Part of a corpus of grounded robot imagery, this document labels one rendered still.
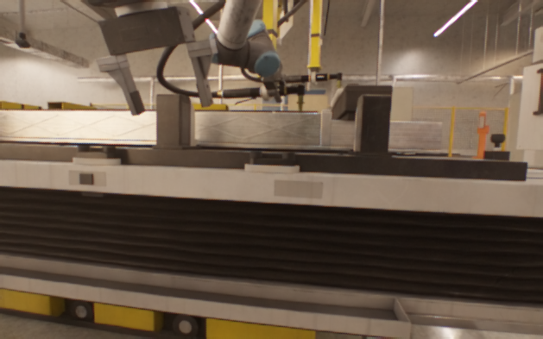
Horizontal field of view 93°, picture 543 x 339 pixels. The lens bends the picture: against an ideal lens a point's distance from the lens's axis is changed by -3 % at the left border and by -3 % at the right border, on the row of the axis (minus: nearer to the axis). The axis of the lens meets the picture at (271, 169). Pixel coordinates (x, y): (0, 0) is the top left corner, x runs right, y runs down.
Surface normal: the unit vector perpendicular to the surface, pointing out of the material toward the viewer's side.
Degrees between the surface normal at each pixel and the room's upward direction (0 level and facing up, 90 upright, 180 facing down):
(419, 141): 90
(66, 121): 90
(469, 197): 90
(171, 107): 90
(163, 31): 114
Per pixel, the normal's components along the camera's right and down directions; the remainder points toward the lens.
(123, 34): -0.11, 0.47
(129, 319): -0.14, 0.08
